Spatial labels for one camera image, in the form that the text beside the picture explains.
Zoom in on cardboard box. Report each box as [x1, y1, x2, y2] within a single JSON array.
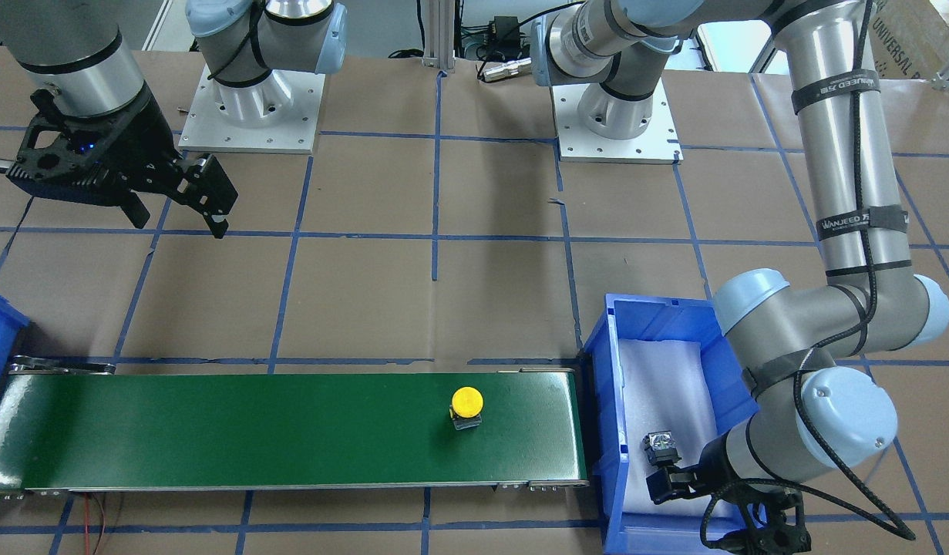
[[869, 1, 949, 83]]

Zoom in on red emergency stop button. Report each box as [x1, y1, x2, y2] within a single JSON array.
[[642, 431, 681, 470]]

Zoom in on black power adapter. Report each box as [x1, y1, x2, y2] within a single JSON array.
[[488, 15, 520, 49]]

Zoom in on white foam pad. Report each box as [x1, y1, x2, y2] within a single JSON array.
[[618, 338, 718, 519]]

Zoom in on silver metal cylinder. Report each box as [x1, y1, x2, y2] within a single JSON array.
[[481, 59, 533, 83]]

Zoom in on yellow push button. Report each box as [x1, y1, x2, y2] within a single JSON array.
[[449, 386, 484, 431]]

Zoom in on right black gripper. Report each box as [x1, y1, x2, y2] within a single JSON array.
[[5, 85, 238, 239]]

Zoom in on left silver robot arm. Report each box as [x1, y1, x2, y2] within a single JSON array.
[[530, 1, 949, 554]]

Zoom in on black braided cable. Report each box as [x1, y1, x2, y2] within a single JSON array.
[[698, 0, 918, 550]]

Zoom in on aluminium frame post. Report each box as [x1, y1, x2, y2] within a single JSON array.
[[419, 1, 459, 74]]

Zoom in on blue source bin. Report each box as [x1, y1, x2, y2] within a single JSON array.
[[584, 294, 759, 554]]

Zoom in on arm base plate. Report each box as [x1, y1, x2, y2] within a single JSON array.
[[178, 68, 326, 155], [550, 81, 683, 164]]

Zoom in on green conveyor belt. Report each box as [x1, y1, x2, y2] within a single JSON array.
[[0, 370, 588, 494]]

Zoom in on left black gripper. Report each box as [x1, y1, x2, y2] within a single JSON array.
[[646, 443, 812, 554]]

